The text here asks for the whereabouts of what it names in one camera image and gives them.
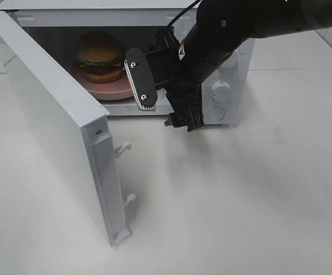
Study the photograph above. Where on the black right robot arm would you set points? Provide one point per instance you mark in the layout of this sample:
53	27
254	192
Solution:
222	26

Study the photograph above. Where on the white timer knob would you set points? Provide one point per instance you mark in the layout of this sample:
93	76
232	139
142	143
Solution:
221	91

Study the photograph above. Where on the white microwave door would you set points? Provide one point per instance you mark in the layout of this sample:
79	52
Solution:
70	125

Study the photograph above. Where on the burger with lettuce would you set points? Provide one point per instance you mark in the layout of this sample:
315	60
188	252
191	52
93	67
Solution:
100	57

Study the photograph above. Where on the round white door button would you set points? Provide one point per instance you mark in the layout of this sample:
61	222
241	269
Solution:
216	113

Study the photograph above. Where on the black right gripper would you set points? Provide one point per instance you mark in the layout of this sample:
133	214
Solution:
179	70

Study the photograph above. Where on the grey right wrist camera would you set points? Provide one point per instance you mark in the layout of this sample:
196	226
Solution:
141	80

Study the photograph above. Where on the pink round plate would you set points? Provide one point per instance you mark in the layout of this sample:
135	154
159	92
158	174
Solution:
117	90

